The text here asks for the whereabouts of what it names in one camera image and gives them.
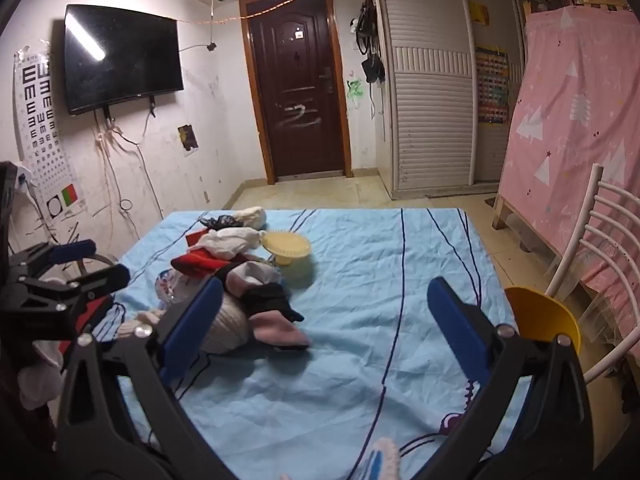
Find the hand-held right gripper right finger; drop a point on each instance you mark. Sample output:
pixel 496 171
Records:
pixel 457 330

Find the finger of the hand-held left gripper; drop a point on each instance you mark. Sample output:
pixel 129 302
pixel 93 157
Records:
pixel 75 250
pixel 95 282

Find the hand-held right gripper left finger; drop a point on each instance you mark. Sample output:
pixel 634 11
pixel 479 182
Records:
pixel 195 325

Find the beige knitted sock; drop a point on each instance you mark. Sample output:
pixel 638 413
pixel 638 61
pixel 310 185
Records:
pixel 225 327

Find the clear plastic bag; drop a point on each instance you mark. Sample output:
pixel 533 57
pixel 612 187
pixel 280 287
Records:
pixel 167 284

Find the red cloth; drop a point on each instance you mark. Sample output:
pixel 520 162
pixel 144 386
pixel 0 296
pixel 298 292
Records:
pixel 200 264

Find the black sock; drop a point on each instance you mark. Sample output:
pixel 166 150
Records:
pixel 270 302

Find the white and pink cloth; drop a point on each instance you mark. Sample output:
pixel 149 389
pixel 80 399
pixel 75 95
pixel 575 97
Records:
pixel 255 272

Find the pink sock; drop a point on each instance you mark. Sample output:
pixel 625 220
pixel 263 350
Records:
pixel 280 335

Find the yellow plastic bin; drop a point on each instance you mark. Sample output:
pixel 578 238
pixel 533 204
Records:
pixel 542 315

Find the orange-red packet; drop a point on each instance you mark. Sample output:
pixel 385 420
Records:
pixel 196 238

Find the black plastic bag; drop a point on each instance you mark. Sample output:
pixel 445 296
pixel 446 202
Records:
pixel 220 221

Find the white paper ball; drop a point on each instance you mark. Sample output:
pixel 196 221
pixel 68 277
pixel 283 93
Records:
pixel 250 217

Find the person's left forearm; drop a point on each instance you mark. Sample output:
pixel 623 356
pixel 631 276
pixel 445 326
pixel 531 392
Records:
pixel 37 385

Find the eye test chart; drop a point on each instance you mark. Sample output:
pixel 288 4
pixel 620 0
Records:
pixel 37 110

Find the light blue bedsheet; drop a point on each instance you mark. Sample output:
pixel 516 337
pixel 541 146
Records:
pixel 350 285

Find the person's blue striped socked foot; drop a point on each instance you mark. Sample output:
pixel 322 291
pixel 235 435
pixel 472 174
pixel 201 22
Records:
pixel 385 462

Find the white metal chair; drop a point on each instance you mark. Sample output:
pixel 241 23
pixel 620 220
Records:
pixel 582 230

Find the white slatted wardrobe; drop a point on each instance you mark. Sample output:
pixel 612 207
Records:
pixel 430 125

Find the colourful grid poster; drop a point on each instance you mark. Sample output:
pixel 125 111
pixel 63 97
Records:
pixel 492 85

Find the pink printed curtain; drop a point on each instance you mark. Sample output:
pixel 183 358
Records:
pixel 575 110

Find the dark brown door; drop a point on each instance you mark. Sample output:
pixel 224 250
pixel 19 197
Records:
pixel 295 85

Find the black hanging bags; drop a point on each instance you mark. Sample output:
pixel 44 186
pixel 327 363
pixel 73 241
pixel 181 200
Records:
pixel 371 67

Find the yellow wardrobe sticker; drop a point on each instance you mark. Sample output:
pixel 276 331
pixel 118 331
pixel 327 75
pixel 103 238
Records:
pixel 478 14

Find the dark wall picture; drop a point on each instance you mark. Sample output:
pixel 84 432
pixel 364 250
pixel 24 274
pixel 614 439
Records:
pixel 188 140

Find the black wall television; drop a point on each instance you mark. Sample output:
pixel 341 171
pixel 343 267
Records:
pixel 120 55

